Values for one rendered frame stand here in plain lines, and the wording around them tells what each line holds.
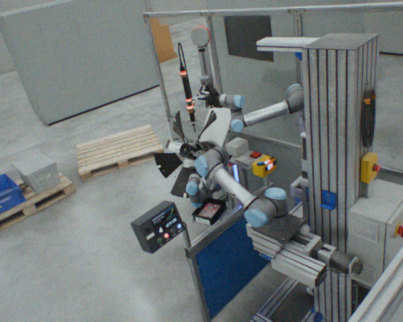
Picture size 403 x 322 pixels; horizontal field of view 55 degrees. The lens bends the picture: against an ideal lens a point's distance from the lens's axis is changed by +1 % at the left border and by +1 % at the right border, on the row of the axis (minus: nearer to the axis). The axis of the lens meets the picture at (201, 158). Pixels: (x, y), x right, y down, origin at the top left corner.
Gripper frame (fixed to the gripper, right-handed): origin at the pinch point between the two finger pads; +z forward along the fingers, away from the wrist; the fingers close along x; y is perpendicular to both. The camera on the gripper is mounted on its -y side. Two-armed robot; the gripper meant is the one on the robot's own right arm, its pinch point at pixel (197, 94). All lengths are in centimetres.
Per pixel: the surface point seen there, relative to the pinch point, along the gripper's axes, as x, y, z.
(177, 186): -20, 65, 18
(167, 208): -69, 41, -20
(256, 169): 15, 62, -30
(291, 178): 64, 99, -33
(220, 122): 37, 38, 11
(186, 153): -5.1, 45.6, 16.0
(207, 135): 30, 48, 21
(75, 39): 266, 25, 484
